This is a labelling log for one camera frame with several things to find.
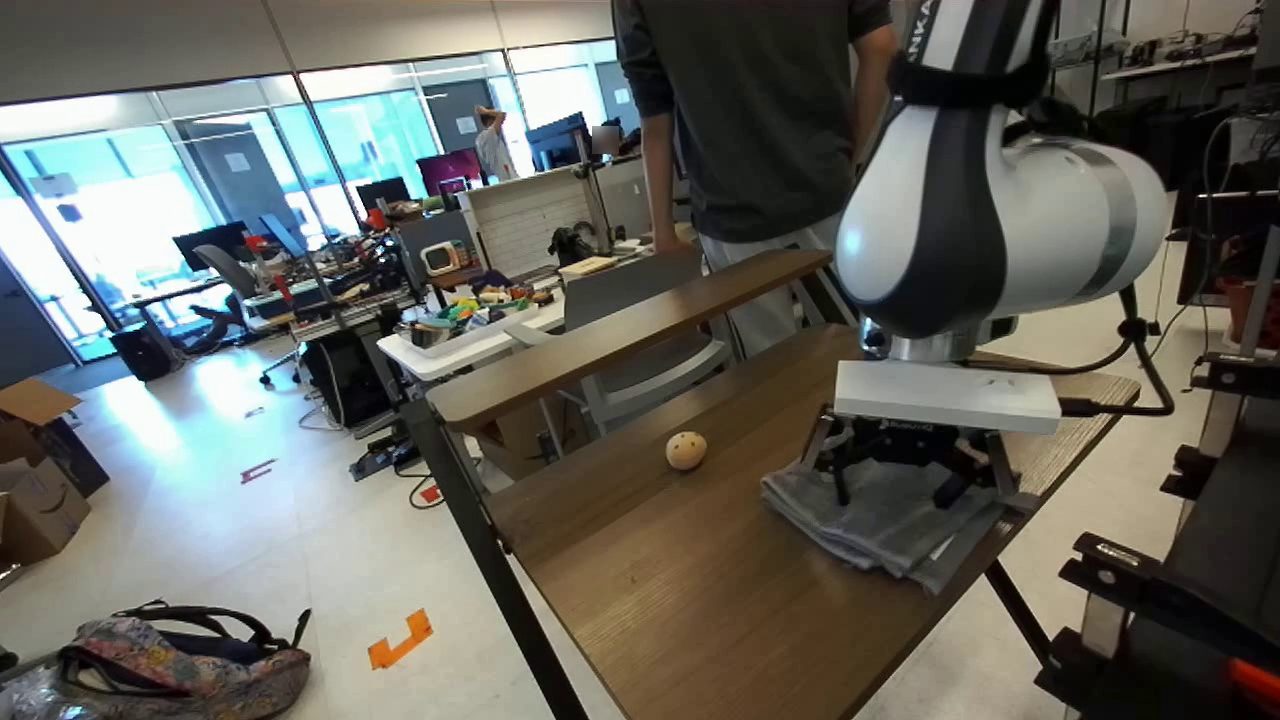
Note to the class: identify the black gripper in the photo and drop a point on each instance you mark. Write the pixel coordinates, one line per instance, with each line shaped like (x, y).
(971, 459)

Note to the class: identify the grey towel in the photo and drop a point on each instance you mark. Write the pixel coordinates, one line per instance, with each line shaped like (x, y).
(877, 512)

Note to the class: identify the round beige cookie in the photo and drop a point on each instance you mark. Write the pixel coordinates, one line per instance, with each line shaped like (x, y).
(685, 448)

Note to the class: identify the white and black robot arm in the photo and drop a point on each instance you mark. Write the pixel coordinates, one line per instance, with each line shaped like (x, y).
(967, 219)

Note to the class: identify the standing person in dark shirt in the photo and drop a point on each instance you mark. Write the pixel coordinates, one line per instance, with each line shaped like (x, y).
(763, 105)

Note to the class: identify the raised wooden desk shelf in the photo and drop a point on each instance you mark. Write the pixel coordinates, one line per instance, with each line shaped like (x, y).
(565, 359)

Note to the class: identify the white desk with toys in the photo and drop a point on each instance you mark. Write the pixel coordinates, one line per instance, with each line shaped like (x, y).
(478, 343)

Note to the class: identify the orange tape floor marker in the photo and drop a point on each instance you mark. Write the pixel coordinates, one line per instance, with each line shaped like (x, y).
(393, 648)

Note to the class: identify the colourful backpack on floor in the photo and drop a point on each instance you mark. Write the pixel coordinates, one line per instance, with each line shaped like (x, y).
(161, 662)

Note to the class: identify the cardboard boxes on floor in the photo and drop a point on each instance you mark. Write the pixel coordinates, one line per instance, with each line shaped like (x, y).
(46, 469)

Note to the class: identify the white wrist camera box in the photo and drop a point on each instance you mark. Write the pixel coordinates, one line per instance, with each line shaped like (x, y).
(945, 393)

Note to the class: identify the black clamp with orange handle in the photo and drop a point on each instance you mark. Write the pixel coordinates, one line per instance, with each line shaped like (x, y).
(1183, 653)

